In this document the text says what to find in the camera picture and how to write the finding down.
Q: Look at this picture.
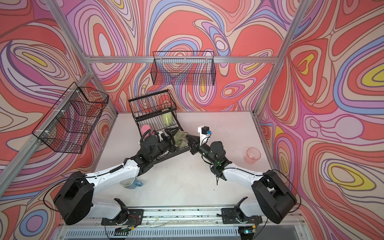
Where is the black wire dish rack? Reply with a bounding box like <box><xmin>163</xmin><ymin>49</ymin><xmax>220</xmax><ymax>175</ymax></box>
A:
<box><xmin>129</xmin><ymin>90</ymin><xmax>190</xmax><ymax>167</ymax></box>

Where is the back wall wire basket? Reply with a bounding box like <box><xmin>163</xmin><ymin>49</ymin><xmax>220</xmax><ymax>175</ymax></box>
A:
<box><xmin>151</xmin><ymin>50</ymin><xmax>217</xmax><ymax>86</ymax></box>

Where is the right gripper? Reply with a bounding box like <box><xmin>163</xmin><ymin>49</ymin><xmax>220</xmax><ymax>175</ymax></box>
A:
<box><xmin>185</xmin><ymin>134</ymin><xmax>217</xmax><ymax>165</ymax></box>

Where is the pink plastic cup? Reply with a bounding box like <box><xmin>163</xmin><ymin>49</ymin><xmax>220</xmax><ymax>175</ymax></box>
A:
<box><xmin>141</xmin><ymin>125</ymin><xmax>153</xmax><ymax>138</ymax></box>

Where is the wall wire basket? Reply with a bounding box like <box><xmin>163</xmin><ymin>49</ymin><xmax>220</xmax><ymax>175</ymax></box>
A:
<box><xmin>32</xmin><ymin>83</ymin><xmax>109</xmax><ymax>154</ymax></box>
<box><xmin>151</xmin><ymin>50</ymin><xmax>217</xmax><ymax>86</ymax></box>

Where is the cream mug green handle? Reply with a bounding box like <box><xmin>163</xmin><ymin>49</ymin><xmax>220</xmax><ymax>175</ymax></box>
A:
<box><xmin>161</xmin><ymin>111</ymin><xmax>174</xmax><ymax>127</ymax></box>

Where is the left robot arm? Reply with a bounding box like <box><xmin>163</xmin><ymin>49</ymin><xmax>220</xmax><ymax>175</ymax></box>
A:
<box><xmin>54</xmin><ymin>127</ymin><xmax>180</xmax><ymax>226</ymax></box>

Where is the left wall wire basket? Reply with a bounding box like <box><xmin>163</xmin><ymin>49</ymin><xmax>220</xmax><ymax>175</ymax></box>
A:
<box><xmin>32</xmin><ymin>83</ymin><xmax>109</xmax><ymax>154</ymax></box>

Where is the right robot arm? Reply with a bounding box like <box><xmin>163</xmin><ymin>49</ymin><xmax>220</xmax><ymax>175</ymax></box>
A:
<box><xmin>187</xmin><ymin>135</ymin><xmax>297</xmax><ymax>224</ymax></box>

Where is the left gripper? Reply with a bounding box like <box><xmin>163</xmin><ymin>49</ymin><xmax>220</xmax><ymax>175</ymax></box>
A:
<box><xmin>148</xmin><ymin>127</ymin><xmax>184</xmax><ymax>164</ymax></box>

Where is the green tumbler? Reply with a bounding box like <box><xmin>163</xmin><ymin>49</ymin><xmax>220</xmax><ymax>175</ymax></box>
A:
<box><xmin>174</xmin><ymin>131</ymin><xmax>189</xmax><ymax>148</ymax></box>

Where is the white mug blue handle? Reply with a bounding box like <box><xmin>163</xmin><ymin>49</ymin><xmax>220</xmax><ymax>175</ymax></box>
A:
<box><xmin>120</xmin><ymin>178</ymin><xmax>143</xmax><ymax>190</ymax></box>

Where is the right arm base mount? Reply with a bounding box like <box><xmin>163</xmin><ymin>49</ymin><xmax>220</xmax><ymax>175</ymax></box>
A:
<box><xmin>217</xmin><ymin>197</ymin><xmax>263</xmax><ymax>226</ymax></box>

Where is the clear pink tumbler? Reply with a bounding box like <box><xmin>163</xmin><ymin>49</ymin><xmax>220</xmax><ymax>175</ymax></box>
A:
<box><xmin>245</xmin><ymin>148</ymin><xmax>262</xmax><ymax>165</ymax></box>

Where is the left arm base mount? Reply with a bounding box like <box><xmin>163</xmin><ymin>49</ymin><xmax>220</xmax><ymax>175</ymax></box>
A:
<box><xmin>101</xmin><ymin>198</ymin><xmax>144</xmax><ymax>227</ymax></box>

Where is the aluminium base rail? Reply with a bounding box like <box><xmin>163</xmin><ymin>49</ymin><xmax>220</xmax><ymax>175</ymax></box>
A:
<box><xmin>52</xmin><ymin>206</ymin><xmax>313</xmax><ymax>240</ymax></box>

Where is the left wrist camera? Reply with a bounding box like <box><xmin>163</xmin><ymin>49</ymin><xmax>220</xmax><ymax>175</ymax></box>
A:
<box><xmin>154</xmin><ymin>131</ymin><xmax>165</xmax><ymax>143</ymax></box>

